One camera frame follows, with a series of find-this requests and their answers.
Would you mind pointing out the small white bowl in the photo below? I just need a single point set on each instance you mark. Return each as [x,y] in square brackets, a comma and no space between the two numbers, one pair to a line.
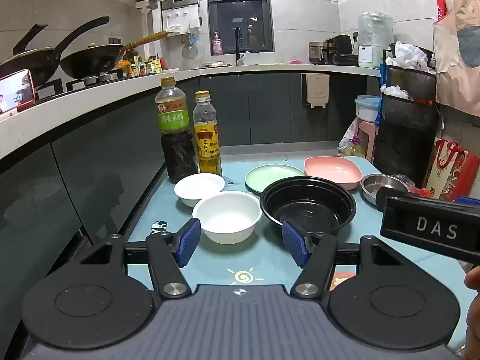
[198,187]

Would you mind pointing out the white wall rack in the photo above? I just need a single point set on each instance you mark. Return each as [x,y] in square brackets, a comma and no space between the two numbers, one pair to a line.
[180,17]

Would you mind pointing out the printed beige bag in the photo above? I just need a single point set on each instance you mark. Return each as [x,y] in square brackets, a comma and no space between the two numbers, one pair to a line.
[457,63]

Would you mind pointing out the stainless steel bowl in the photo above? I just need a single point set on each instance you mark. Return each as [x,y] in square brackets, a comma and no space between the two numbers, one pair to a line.
[378,185]

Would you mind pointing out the large cooking oil jug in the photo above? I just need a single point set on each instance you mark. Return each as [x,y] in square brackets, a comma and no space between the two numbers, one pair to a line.
[354,150]

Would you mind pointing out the white plastic bag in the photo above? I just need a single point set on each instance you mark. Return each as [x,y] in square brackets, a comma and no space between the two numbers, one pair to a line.
[393,92]
[408,54]

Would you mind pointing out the beige hanging bin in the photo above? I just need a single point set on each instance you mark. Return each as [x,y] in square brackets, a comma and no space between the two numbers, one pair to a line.
[315,90]

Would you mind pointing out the red plastic bag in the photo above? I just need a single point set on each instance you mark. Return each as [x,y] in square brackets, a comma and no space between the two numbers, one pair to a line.
[422,192]

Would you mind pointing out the large white bowl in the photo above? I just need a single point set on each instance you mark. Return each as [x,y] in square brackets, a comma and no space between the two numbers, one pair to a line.
[228,213]

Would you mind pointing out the dark grey kitchen cabinets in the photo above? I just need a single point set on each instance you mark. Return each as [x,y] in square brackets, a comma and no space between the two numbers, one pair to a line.
[93,180]

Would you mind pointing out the pink smartphone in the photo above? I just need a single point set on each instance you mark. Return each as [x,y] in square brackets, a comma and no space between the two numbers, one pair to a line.
[17,93]

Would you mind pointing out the black faucet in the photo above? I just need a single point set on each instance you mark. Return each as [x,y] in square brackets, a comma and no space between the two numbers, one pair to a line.
[238,41]

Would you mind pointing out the black frying pan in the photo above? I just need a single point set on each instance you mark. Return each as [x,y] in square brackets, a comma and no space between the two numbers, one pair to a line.
[32,37]
[33,63]

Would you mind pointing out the green plate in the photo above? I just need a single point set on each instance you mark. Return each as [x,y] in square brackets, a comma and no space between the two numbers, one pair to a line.
[270,176]

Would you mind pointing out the black gas stove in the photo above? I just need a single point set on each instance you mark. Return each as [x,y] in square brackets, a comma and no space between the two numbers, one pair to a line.
[75,86]

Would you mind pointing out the black air fryer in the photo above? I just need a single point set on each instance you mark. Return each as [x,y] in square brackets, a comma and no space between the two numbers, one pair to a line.
[339,48]

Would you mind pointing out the white container blue lid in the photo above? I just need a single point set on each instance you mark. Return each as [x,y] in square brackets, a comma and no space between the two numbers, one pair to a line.
[366,108]

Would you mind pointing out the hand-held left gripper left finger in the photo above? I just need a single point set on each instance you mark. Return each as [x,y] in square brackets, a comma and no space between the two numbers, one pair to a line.
[187,242]

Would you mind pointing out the hanging round strainer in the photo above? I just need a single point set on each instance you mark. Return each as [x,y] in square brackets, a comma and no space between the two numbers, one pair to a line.
[190,48]

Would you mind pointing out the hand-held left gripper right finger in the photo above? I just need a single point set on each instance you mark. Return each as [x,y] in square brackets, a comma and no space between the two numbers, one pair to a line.
[294,243]

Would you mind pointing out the dark window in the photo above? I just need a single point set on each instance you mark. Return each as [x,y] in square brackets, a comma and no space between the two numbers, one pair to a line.
[240,18]

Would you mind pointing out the black mesh rack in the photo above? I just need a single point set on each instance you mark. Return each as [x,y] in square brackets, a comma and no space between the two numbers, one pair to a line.
[405,138]

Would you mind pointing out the row of condiment bottles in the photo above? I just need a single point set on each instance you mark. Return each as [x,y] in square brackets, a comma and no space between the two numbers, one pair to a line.
[146,67]

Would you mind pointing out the red gift bag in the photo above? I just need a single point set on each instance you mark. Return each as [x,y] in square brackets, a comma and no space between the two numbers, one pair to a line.
[453,172]

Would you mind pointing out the pink plastic stool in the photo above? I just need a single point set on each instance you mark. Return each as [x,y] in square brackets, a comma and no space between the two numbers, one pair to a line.
[365,129]

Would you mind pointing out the patterned plastic bag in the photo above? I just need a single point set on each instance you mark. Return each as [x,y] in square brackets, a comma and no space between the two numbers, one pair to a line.
[345,138]

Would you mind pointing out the white kitchen countertop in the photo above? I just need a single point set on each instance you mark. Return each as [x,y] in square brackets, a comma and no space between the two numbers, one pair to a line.
[93,97]

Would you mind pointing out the silver rice cooker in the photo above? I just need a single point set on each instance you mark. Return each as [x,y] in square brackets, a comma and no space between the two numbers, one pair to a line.
[317,52]

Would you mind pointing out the pink soap bottle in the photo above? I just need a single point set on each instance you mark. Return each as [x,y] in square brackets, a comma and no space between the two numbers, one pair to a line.
[217,45]

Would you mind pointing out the black round bowl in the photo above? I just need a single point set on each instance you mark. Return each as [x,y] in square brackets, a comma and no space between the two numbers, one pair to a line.
[307,198]

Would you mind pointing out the dark vinegar bottle green label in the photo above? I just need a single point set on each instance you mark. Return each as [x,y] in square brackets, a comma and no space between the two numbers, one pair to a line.
[176,150]

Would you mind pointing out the person's right hand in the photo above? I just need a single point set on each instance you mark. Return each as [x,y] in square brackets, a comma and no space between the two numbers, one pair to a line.
[475,322]

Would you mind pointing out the yellow oil bottle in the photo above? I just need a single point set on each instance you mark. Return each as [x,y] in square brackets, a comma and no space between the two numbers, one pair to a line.
[207,138]

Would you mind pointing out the pink square bowl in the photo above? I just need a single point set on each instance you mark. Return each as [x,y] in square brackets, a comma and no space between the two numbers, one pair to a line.
[330,168]

